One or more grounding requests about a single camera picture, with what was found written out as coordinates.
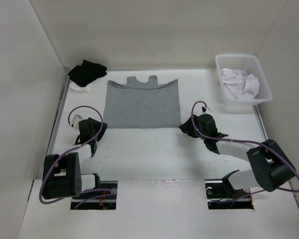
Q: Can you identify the grey tank top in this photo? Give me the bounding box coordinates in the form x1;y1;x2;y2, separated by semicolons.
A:
103;75;181;129

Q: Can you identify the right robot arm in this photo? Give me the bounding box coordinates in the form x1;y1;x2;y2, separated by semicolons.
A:
179;114;298;198

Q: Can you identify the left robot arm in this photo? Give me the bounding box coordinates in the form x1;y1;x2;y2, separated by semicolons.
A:
41;116;108;200

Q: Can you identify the folded white tank top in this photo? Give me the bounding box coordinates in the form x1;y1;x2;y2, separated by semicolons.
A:
69;82;91;93

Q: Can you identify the pink tank top in basket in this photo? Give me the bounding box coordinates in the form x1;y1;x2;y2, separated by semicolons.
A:
221;68;260;100

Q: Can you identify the folded black tank top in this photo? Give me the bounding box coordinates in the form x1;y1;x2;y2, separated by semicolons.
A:
68;60;107;87

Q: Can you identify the white plastic laundry basket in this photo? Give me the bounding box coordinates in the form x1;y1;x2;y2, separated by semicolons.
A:
215;54;273;107

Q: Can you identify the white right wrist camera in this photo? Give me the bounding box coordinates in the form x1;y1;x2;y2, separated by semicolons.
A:
201;106;212;115

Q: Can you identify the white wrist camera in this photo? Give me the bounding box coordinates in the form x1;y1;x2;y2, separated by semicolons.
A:
201;106;212;115
70;115;83;130

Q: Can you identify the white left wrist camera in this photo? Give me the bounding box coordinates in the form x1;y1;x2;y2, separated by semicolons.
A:
70;115;83;130

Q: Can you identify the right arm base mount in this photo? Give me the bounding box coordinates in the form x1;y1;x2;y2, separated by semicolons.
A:
205;180;254;210

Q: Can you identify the right metal table rail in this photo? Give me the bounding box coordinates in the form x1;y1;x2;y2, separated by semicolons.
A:
253;106;269;140

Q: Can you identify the metal table rail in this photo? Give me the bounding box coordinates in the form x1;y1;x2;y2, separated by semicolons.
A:
38;67;71;179
253;106;269;140

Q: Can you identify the left metal table rail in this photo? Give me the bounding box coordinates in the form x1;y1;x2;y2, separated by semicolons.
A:
38;67;71;179

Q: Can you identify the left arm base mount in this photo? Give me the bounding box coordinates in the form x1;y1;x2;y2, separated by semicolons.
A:
70;191;117;211

